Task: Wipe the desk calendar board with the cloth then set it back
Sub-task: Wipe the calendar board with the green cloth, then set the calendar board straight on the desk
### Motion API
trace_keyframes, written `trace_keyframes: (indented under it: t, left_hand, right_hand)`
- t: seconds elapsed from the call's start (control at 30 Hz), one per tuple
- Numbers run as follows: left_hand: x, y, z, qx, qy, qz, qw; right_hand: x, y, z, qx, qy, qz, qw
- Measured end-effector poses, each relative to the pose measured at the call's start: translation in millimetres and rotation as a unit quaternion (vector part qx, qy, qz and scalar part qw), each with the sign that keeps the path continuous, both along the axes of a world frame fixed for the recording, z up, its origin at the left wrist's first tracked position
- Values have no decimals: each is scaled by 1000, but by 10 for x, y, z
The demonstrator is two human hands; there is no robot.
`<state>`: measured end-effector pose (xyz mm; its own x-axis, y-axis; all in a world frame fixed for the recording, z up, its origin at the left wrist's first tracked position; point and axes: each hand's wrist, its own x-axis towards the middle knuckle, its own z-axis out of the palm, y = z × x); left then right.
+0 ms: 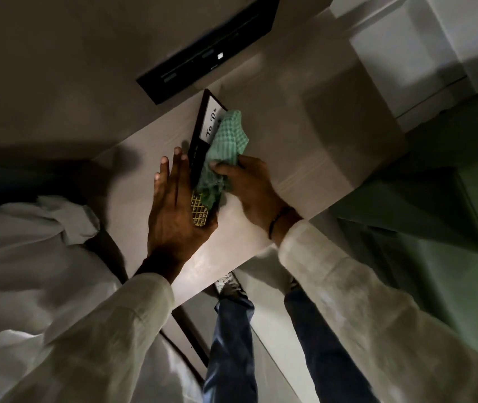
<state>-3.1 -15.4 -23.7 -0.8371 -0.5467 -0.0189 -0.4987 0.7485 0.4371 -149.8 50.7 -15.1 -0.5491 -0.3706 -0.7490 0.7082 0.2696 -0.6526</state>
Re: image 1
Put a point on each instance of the blue jeans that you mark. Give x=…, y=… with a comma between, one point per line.
x=230, y=352

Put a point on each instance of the green checked cloth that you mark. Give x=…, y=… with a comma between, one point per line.
x=224, y=142

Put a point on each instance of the person's right thumb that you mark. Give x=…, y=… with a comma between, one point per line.
x=224, y=166

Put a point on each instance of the black framed plaque gold ornament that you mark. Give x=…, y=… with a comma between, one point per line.
x=199, y=146

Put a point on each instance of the white cabinet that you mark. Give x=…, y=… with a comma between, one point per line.
x=423, y=50

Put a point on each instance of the grey white shoe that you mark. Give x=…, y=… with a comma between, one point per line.
x=293, y=283
x=230, y=283

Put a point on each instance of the green cabinet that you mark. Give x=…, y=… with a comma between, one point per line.
x=423, y=205

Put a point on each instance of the person's left middle finger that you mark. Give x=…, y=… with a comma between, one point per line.
x=178, y=172

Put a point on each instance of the black wall panel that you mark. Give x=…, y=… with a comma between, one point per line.
x=209, y=50

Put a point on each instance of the person's left thumb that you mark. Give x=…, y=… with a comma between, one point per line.
x=210, y=228

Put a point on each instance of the person's left little finger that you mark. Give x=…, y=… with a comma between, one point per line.
x=158, y=184

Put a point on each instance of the white shirt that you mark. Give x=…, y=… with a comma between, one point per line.
x=33, y=268

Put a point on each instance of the person's right hand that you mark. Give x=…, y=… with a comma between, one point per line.
x=255, y=193

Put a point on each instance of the person's right forearm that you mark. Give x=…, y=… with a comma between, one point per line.
x=373, y=323

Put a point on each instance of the person's left forearm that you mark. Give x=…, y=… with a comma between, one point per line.
x=96, y=344

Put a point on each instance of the person's left hand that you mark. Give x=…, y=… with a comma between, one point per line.
x=171, y=222

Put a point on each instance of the black wrist band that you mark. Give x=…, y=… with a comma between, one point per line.
x=280, y=220

